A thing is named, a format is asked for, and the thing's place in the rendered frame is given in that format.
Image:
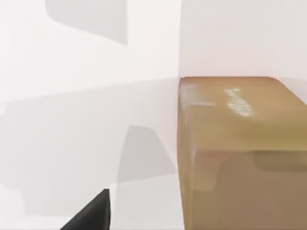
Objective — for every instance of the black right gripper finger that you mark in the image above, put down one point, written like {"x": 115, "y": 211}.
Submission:
{"x": 93, "y": 214}

